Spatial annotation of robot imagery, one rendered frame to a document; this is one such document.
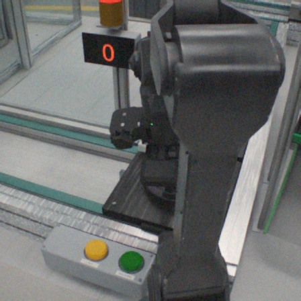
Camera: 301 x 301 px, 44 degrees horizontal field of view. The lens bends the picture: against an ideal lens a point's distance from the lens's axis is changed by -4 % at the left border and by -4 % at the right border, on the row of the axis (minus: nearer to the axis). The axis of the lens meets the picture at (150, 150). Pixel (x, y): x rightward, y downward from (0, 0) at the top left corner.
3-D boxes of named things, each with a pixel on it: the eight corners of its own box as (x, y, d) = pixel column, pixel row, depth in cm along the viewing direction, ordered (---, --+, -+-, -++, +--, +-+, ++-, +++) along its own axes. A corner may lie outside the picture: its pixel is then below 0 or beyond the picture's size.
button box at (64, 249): (142, 301, 68) (142, 283, 64) (45, 265, 74) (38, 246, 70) (156, 271, 73) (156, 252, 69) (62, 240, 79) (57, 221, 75)
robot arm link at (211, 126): (293, 46, 22) (256, 8, 27) (173, 49, 21) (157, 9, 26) (222, 304, 43) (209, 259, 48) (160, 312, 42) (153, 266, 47)
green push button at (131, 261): (137, 277, 66) (137, 271, 65) (117, 270, 67) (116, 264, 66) (146, 260, 69) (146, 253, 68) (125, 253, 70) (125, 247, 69)
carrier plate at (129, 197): (216, 247, 72) (218, 240, 70) (101, 213, 78) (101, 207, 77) (240, 168, 89) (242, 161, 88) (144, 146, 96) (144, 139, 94)
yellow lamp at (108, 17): (117, 27, 75) (116, 4, 72) (95, 25, 77) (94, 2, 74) (127, 19, 79) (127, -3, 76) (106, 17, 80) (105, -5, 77)
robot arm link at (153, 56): (287, 85, 24) (267, -63, 24) (162, 91, 23) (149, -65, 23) (195, 121, 53) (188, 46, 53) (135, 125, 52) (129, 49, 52)
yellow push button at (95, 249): (101, 265, 68) (101, 259, 67) (82, 259, 69) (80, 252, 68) (111, 248, 71) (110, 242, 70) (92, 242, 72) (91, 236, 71)
